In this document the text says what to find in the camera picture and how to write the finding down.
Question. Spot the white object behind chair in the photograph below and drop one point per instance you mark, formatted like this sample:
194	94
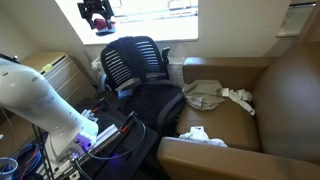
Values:
98	73

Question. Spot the aluminium rail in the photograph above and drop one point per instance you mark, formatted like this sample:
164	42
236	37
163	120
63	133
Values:
106	135

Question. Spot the yellow sticky note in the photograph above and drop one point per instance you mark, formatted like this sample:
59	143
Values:
47	67

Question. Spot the black mesh office chair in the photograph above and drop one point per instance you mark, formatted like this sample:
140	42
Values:
150	100

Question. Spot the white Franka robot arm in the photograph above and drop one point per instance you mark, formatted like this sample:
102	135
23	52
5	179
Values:
33	96

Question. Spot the white paper cup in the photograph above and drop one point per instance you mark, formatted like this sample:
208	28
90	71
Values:
7	168

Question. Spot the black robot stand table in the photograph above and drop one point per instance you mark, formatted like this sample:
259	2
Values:
133	153

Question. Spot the white crumpled printed cloth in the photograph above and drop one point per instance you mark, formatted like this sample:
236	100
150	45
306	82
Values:
200	136

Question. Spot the white twisted socks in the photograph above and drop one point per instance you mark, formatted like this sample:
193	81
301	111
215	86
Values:
240	97

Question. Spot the red and blue object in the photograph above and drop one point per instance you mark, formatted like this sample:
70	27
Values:
104	27

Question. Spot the tan leather couch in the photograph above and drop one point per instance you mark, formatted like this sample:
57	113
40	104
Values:
286	100

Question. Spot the khaki t-shirt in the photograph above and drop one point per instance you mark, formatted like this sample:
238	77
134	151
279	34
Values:
203	95

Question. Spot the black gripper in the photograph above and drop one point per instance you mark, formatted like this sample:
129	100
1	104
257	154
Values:
95	7

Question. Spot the bright window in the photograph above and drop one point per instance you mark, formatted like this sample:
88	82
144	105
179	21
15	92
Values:
156	23

